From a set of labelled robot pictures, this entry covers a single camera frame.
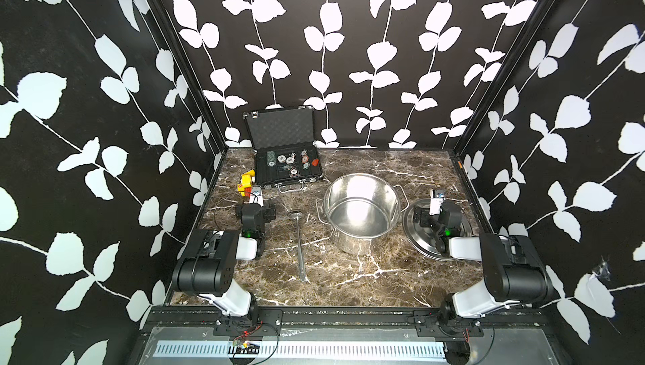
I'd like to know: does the stainless steel pot lid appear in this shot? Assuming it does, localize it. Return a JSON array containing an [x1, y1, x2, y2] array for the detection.
[[402, 198, 475, 261]]

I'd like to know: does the long steel ladle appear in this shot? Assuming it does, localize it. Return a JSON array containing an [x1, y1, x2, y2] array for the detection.
[[289, 211, 308, 283]]

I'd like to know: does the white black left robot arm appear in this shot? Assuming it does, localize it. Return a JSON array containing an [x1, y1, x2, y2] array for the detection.
[[171, 202, 276, 317]]

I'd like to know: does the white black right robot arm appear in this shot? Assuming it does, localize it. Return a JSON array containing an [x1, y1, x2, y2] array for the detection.
[[402, 198, 554, 323]]

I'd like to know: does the yellow red toy block vehicle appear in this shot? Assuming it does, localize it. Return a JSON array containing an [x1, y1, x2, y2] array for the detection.
[[237, 170, 255, 197]]

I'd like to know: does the stack of poker chips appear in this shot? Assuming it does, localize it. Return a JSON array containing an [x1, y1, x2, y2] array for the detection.
[[266, 151, 277, 167]]

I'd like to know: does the black poker chip case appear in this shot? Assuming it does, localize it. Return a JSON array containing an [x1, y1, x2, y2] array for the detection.
[[243, 106, 324, 189]]

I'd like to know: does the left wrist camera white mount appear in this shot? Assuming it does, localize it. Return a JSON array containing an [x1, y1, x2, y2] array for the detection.
[[249, 185, 264, 207]]

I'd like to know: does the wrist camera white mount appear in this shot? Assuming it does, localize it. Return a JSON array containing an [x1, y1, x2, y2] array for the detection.
[[249, 185, 264, 207], [429, 189, 445, 216]]

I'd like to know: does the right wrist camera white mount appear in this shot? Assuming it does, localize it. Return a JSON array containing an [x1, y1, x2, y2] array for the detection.
[[429, 189, 445, 216]]

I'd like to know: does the black base rail with vents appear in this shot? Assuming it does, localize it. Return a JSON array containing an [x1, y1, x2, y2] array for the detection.
[[129, 306, 571, 364]]

